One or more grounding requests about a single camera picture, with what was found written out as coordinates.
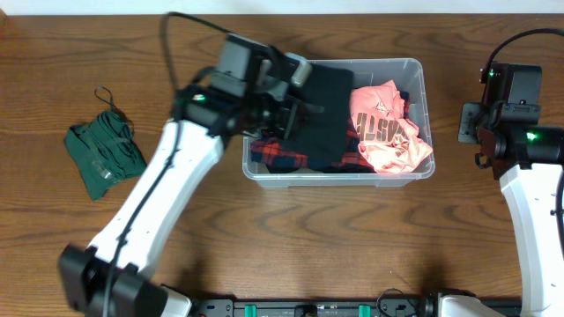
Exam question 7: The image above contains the clear plastic storage bin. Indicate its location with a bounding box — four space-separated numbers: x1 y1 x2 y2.
242 58 436 188

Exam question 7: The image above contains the black garment with tape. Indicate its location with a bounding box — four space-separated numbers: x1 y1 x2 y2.
281 64 354 162

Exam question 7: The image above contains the green garment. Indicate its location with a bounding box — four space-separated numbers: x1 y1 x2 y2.
63 86 146 201

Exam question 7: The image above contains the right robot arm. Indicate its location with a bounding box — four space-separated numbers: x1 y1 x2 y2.
457 63 563 316

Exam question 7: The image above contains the pink garment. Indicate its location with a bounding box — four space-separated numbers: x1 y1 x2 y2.
350 80 433 173

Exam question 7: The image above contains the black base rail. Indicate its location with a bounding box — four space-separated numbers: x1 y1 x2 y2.
188 288 535 317

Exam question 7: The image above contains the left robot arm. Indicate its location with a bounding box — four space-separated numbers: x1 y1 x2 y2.
58 33 324 316

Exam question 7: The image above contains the red plaid flannel shirt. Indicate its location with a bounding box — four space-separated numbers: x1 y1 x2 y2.
250 117 375 173

